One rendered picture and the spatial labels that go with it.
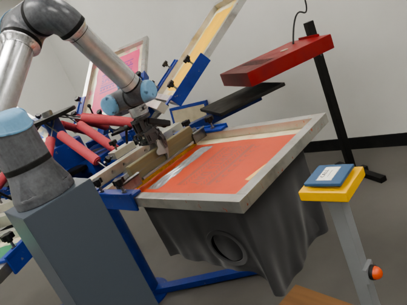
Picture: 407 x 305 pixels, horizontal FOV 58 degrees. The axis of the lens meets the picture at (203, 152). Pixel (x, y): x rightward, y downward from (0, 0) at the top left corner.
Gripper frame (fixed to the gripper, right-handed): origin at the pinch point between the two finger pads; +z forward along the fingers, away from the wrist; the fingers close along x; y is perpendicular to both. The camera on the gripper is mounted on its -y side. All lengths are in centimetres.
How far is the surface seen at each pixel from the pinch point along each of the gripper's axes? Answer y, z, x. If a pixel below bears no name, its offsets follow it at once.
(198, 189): 18.1, 5.1, 33.7
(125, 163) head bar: 6.0, -0.9, -22.0
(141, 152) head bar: -3.7, -1.3, -20.6
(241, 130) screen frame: -25.0, 3.1, 24.0
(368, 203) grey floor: -115, 102, 26
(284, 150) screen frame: 1, 2, 60
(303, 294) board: -27, 99, 20
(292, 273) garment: 9, 46, 51
